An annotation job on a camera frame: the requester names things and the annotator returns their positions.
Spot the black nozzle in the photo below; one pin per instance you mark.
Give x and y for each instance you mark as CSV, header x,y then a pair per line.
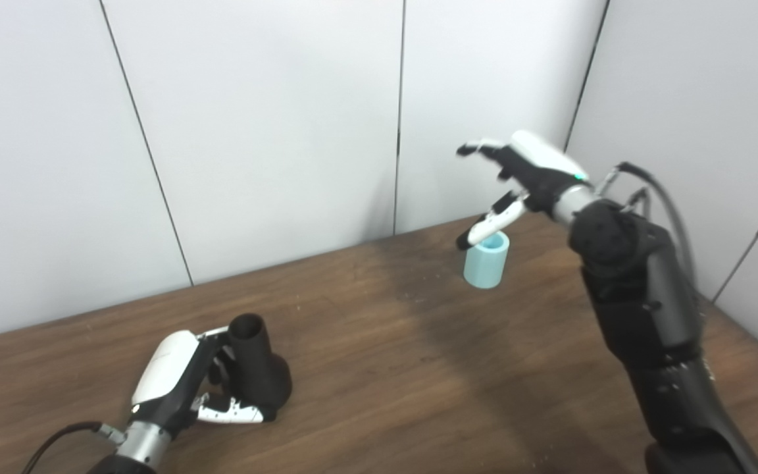
x,y
260,375

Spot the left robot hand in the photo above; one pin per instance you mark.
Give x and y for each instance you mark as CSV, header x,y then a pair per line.
x,y
168,375

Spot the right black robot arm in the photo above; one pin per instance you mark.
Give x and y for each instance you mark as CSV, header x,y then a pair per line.
x,y
649,309

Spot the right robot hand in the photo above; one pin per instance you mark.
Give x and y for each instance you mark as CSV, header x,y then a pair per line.
x,y
537,168

